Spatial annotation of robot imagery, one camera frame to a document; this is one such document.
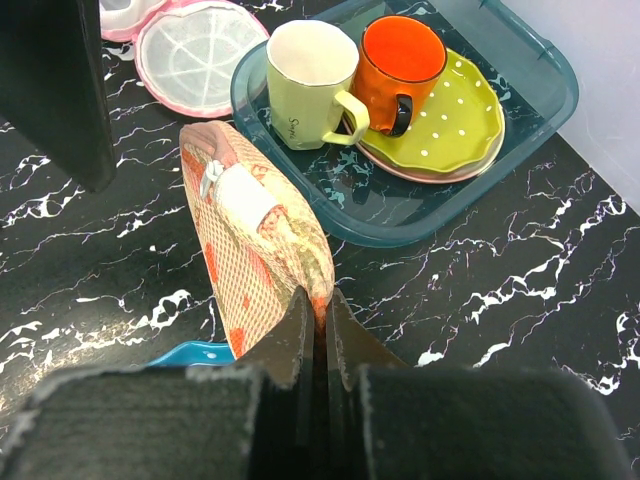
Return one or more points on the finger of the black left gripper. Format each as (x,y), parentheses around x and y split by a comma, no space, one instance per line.
(52,85)

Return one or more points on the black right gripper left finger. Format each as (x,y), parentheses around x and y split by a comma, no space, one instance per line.
(286,351)

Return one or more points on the floral mesh laundry bag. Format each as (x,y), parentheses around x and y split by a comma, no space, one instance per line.
(259,236)

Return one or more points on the blue dotted plate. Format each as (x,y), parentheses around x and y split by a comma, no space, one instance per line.
(193,353)

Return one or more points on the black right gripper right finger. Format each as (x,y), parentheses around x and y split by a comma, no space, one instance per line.
(350,345)

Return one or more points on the round pink mesh laundry bag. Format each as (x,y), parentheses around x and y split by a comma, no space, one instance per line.
(185,52)

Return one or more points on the teal transparent plastic tray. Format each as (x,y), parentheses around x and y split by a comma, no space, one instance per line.
(359,202)

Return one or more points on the pale yellow mug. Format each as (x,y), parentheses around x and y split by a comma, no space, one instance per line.
(310,68)

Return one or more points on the pink plate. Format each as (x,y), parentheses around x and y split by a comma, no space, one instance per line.
(431,177)

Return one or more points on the green dotted plate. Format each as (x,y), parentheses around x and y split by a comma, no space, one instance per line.
(455,127)

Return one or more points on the orange mug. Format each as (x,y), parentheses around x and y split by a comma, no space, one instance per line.
(401,61)

